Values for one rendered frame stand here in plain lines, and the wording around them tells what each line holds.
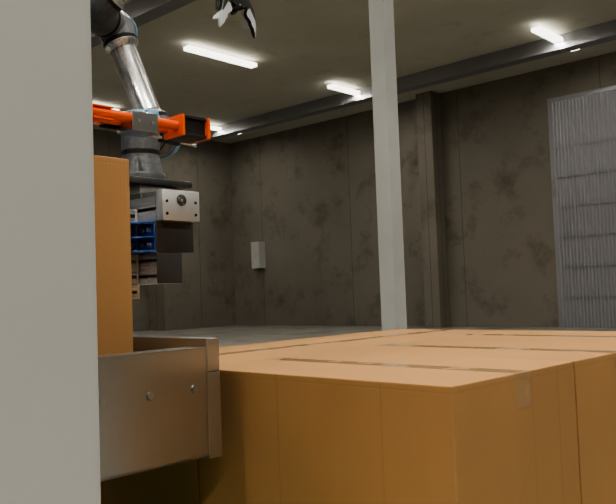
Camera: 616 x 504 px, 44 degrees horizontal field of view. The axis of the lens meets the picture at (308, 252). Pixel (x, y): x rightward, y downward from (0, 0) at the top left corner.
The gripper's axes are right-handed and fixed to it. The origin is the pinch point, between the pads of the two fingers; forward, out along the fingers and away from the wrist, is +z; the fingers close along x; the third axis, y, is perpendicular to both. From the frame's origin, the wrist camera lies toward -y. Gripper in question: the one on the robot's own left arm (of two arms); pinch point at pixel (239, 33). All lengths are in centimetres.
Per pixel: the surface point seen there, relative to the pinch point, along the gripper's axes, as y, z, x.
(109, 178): -55, 61, 84
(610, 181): 232, -60, -927
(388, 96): 115, -43, -237
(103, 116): -37, 45, 74
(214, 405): -71, 103, 74
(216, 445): -71, 110, 74
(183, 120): -39, 43, 54
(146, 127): -38, 46, 63
